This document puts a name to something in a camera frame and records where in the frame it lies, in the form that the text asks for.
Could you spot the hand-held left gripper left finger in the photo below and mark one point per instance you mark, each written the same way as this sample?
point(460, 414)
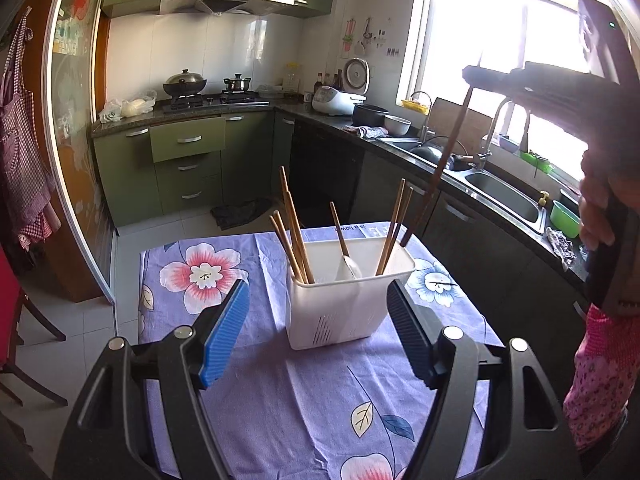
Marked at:
point(225, 332)

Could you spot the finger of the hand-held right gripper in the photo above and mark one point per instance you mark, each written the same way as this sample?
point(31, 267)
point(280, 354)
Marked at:
point(492, 79)

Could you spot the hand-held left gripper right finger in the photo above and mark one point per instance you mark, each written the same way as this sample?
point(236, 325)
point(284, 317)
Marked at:
point(407, 332)

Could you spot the white plastic utensil holder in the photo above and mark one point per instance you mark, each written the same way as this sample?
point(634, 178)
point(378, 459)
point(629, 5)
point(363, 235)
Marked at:
point(340, 315)

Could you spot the slender wooden chopstick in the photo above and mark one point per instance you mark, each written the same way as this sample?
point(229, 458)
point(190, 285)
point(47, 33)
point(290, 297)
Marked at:
point(441, 172)

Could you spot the bunch of wooden chopsticks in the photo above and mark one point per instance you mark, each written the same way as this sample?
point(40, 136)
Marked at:
point(299, 240)

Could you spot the person's right hand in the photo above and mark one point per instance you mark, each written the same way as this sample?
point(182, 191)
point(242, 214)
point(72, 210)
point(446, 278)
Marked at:
point(592, 200)

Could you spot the chrome pull-out faucet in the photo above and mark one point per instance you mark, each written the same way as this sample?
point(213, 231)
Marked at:
point(491, 127)

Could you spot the wooden cutting board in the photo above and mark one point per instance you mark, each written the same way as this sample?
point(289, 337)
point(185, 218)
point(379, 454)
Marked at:
point(455, 120)

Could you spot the kitchen window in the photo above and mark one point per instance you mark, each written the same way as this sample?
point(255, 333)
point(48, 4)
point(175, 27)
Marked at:
point(450, 35)

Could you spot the green plastic basket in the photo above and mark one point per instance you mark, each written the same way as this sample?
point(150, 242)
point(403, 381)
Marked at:
point(537, 164)

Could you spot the gooseneck faucet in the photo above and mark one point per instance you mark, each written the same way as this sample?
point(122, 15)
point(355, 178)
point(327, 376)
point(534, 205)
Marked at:
point(427, 127)

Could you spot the yellow basket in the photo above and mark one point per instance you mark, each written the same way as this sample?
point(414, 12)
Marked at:
point(415, 106)

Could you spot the purple floral tablecloth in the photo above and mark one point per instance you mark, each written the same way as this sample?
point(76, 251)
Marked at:
point(280, 400)

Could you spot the dark wok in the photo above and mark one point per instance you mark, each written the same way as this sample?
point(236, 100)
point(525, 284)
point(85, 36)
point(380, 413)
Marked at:
point(430, 154)

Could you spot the grey bowl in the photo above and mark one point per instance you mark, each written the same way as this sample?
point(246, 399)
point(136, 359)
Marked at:
point(397, 126)

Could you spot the steel sink basin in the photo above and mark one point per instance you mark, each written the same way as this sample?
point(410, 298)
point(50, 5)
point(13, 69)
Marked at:
point(505, 200)
point(405, 146)

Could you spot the green plastic bowl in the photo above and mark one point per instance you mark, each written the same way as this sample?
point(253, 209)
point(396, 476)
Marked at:
point(565, 220)

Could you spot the dark floor rag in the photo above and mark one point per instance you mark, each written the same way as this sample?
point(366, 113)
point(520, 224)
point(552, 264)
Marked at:
point(240, 212)

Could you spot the black cooker pot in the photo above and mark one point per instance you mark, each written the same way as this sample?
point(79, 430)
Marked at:
point(370, 116)

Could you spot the patterned kitchen cloth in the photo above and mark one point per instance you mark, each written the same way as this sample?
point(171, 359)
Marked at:
point(370, 132)

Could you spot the grey dish rag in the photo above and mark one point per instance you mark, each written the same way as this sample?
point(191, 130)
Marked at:
point(560, 247)

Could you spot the white rice cooker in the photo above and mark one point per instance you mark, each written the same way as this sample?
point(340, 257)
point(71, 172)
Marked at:
point(332, 101)

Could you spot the dark sauce bottle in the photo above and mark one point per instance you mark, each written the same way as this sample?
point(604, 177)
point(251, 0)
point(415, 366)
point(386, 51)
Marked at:
point(318, 81)

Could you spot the dark kitchen base cabinets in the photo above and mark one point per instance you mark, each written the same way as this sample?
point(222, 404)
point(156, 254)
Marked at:
point(325, 175)

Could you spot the green kitchen base cabinets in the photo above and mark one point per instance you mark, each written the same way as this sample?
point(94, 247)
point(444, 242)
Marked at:
point(130, 175)

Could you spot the clear plastic container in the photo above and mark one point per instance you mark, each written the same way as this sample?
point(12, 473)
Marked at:
point(292, 79)

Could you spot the red chair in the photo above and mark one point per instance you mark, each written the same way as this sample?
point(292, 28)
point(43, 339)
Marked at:
point(7, 320)

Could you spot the gas stove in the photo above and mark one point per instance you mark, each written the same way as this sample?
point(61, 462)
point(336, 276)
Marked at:
point(215, 101)

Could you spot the white plastic bag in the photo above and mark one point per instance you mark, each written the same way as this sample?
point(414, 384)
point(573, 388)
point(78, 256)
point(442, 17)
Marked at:
point(137, 106)
point(110, 112)

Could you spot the small steel pot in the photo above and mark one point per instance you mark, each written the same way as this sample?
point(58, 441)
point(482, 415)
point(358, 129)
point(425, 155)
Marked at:
point(237, 84)

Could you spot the black wok with lid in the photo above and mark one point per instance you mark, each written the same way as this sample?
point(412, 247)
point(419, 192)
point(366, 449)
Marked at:
point(185, 82)

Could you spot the checkered apron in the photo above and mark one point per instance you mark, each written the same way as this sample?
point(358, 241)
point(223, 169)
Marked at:
point(25, 160)

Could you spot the sliding glass door with stickers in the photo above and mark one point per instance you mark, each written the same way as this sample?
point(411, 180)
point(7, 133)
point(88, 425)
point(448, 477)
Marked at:
point(75, 110)

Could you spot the pink wall hanging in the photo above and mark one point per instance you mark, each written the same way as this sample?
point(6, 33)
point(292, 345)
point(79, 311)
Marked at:
point(349, 37)

